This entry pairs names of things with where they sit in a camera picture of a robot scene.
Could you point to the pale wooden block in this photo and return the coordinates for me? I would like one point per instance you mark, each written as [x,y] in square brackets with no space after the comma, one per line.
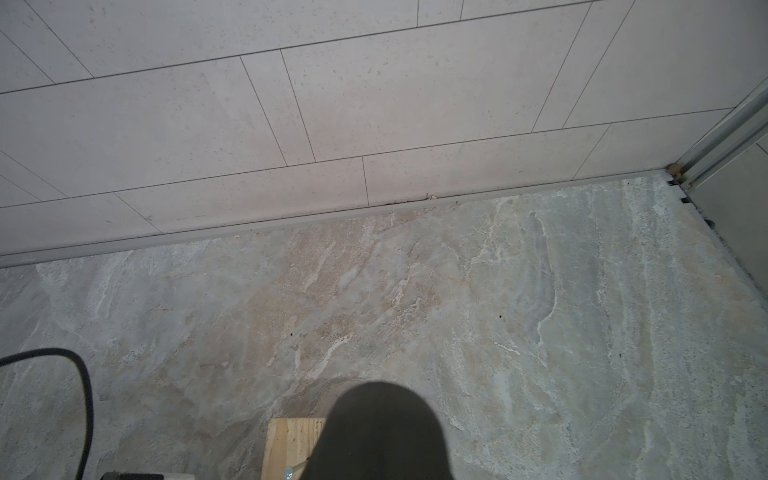
[289,442]

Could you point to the red black claw hammer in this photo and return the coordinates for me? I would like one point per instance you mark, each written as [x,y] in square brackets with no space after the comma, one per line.
[380,430]

